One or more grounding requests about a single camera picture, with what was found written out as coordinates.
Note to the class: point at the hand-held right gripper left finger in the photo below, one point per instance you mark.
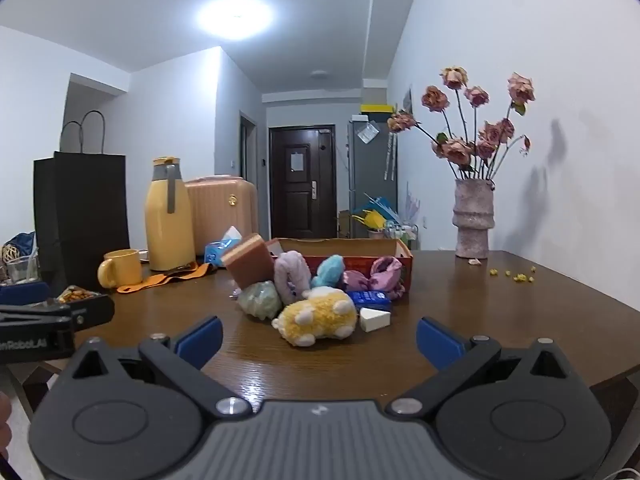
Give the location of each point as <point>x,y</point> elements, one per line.
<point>200,341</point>

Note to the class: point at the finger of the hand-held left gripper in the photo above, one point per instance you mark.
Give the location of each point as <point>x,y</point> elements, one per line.
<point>25,293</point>
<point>95,311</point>

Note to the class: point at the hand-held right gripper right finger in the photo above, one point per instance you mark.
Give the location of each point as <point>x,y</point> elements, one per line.
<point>440,341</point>

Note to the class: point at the white makeup sponge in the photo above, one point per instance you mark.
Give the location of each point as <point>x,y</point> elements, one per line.
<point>374,319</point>

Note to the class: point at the green plush ball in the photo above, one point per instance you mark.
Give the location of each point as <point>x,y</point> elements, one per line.
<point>260,300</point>

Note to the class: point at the blue packet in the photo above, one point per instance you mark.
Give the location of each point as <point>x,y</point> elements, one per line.
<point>369,300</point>

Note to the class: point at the purple satin scrunchie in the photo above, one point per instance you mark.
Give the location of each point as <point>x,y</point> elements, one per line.
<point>380,275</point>

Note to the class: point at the pink brown sponge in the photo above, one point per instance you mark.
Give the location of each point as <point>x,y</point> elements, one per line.
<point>247,262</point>

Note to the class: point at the purple fluffy scrunchie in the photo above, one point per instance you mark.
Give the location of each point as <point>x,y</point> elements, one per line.
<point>286,272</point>

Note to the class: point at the yellow white plush toy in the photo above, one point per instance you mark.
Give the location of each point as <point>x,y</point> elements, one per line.
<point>315,317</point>

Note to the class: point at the red cardboard box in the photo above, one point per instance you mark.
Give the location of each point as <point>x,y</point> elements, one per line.
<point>345,248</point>

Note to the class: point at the light blue plush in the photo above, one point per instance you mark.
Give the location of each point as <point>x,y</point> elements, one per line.
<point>327,270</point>

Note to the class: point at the clear glass cup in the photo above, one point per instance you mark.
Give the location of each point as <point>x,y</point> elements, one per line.
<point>21,270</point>

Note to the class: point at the tray of orange snacks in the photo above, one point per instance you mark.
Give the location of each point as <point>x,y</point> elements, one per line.
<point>75,294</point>

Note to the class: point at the woven rattan ball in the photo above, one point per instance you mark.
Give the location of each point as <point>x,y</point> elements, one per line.
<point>10,254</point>

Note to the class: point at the yellow mug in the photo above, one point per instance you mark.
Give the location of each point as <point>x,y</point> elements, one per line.
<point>122,268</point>

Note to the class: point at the blue bag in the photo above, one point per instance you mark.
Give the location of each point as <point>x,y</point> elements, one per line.
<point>22,241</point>

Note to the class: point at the blue tissue pack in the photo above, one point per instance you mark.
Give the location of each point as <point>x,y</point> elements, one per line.
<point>216,251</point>

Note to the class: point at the black paper bag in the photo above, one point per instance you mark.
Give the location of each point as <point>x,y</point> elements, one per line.
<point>80,210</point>

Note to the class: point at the scattered yellow crumbs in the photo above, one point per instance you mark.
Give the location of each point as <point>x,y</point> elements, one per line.
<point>520,276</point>

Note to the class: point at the yellow thermos jug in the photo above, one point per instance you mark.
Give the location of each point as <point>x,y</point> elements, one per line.
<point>169,225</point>

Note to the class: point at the pink ribbed vase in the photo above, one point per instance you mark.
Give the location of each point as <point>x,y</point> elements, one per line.
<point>472,220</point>

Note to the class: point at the pink suitcase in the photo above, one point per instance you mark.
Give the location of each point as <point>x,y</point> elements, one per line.
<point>222,210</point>

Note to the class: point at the pile of colourful goods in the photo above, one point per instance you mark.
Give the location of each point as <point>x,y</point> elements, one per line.
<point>375,215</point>

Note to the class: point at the brown floor carton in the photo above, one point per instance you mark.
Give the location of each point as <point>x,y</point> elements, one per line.
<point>344,224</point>

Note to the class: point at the dark brown entrance door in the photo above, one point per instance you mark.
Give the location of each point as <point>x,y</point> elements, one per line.
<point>300,200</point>

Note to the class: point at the grey refrigerator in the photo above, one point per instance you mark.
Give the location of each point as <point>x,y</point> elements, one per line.
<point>367,175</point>

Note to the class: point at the dried pink roses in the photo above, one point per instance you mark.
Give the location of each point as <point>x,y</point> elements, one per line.
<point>457,150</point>

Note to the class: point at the interior side door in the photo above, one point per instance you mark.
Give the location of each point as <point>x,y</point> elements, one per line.
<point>246,150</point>

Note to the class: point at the white paper on door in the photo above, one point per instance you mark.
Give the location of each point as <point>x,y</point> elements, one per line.
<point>297,160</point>

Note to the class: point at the paper on refrigerator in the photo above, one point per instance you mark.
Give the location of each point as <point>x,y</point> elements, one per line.
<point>367,132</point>

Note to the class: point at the yellow black box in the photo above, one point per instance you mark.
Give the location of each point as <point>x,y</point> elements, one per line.
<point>377,109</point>

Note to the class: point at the small ceiling lamp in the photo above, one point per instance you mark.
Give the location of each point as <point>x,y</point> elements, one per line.
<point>319,75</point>

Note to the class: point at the round ceiling light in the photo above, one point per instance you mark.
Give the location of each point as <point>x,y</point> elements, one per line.
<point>235,17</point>

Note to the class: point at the wall picture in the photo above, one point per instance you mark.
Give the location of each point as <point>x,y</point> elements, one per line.
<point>407,100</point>

